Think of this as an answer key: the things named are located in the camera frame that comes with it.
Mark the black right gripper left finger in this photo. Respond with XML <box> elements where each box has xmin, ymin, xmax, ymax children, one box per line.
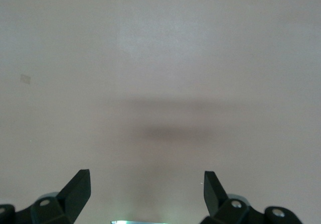
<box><xmin>0</xmin><ymin>169</ymin><xmax>91</xmax><ymax>224</ymax></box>

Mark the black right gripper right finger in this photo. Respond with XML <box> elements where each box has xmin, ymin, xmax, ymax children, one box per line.
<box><xmin>200</xmin><ymin>170</ymin><xmax>301</xmax><ymax>224</ymax></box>

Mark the small brown tape mark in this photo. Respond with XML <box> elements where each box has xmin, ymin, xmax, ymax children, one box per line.
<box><xmin>19</xmin><ymin>73</ymin><xmax>33</xmax><ymax>85</ymax></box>

